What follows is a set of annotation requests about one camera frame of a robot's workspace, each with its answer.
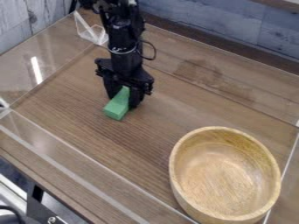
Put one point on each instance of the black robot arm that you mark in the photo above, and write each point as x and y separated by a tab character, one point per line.
124	25

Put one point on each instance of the black table leg bracket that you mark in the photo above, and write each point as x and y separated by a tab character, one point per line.
36	210

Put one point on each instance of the green rectangular block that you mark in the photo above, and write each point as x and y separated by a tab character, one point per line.
116	107

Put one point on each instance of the clear acrylic corner bracket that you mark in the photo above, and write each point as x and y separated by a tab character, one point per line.
92	33

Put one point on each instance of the wooden bowl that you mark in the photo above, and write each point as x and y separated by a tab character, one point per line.
224	176

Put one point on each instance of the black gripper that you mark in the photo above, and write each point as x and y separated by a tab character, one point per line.
120	71

